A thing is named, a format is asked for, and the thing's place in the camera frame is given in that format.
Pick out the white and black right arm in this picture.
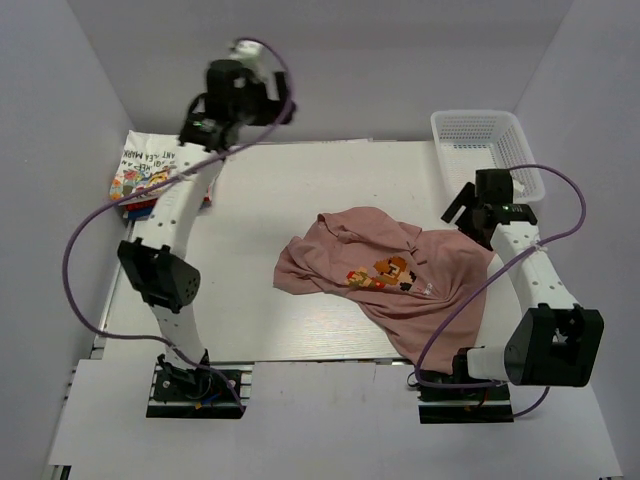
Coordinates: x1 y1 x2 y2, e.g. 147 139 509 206
442 168 604 399

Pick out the white cartoon-print folded t-shirt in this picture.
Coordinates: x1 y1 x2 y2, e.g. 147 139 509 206
108 129 221 206

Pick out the white plastic mesh basket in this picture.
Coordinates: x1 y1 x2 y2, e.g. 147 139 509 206
431 110 545 204

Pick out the blue folded t-shirt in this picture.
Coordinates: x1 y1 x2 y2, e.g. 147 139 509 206
123 208 153 221

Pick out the red folded t-shirt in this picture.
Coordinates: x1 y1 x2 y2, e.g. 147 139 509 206
124 198 157 211

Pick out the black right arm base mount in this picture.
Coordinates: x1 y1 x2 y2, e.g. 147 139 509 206
407 373 514 425

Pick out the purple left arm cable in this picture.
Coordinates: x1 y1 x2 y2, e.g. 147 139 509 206
60 37 297 416

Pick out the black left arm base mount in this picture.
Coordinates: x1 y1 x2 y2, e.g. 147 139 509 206
146 354 254 420

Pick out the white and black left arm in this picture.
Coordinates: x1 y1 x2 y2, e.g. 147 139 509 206
117 60 295 399

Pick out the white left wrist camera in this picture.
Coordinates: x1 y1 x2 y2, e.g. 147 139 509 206
229 40 265 78

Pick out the pink pixel-print t-shirt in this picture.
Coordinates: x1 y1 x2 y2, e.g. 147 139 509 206
273 207 494 374

